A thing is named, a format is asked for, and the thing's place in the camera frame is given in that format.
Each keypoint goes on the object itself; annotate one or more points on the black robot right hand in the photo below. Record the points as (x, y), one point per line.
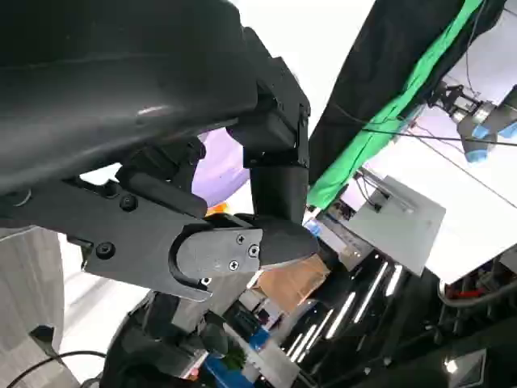
(161, 347)

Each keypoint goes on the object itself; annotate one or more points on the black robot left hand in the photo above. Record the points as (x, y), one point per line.
(121, 81)

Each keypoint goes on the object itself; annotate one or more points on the lilac plate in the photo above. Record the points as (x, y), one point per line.
(220, 169)

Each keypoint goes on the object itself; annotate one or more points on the brown cardboard box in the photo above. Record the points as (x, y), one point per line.
(292, 283)

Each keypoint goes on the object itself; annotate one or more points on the large orange white bread roll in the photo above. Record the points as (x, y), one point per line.
(220, 209)

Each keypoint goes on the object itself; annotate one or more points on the green cloth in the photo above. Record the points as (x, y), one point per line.
(375, 133)

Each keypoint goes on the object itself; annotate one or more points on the grey desk panel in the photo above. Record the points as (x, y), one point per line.
(398, 226)

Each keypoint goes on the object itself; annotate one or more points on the black cloth backdrop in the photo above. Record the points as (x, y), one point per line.
(387, 60)

